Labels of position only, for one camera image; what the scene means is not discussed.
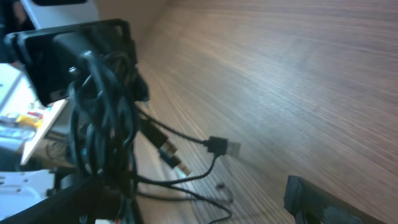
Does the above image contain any black usb cable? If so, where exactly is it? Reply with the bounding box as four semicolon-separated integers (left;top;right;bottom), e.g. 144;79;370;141
67;51;242;224

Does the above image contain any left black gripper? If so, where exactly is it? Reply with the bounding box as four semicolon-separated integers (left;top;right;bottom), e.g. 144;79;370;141
4;19;137;106

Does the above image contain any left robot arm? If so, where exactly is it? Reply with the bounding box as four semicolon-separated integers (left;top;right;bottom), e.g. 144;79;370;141
1;0;148;223

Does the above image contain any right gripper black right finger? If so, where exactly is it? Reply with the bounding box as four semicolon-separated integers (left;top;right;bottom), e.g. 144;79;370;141
284;175;385;224

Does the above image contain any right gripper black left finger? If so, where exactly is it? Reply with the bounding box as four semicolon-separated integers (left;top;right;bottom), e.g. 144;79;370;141
1;178;137;224

